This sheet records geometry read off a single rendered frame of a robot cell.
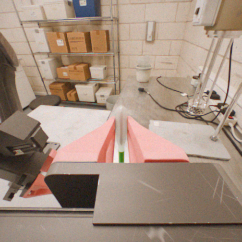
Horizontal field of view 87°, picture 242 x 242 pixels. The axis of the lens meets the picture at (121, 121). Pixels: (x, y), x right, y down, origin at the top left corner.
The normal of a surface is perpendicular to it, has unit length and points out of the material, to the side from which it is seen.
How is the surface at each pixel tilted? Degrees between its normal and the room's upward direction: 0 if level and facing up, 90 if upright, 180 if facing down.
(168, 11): 90
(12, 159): 40
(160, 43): 90
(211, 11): 90
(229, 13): 90
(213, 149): 0
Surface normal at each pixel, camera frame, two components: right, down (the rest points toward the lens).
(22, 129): 0.63, -0.62
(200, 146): -0.02, -0.80
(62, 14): -0.21, 0.61
